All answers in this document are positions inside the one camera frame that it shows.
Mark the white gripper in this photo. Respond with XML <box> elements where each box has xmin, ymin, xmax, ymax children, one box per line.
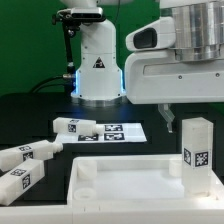
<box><xmin>125</xmin><ymin>50</ymin><xmax>224</xmax><ymax>133</ymax></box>

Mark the white desk top tray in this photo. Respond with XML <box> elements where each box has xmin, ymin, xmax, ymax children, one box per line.
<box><xmin>67</xmin><ymin>154</ymin><xmax>224</xmax><ymax>208</ymax></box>

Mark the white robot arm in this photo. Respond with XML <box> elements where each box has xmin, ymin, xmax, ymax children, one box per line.
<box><xmin>57</xmin><ymin>0</ymin><xmax>224</xmax><ymax>123</ymax></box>

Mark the white marker base sheet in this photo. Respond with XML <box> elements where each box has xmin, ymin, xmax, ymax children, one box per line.
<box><xmin>55</xmin><ymin>123</ymin><xmax>146</xmax><ymax>143</ymax></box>

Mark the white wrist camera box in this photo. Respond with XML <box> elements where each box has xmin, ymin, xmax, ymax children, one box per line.
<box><xmin>126</xmin><ymin>17</ymin><xmax>176</xmax><ymax>52</ymax></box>

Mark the black camera on stand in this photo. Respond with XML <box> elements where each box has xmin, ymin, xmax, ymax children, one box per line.
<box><xmin>51</xmin><ymin>7</ymin><xmax>107</xmax><ymax>93</ymax></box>

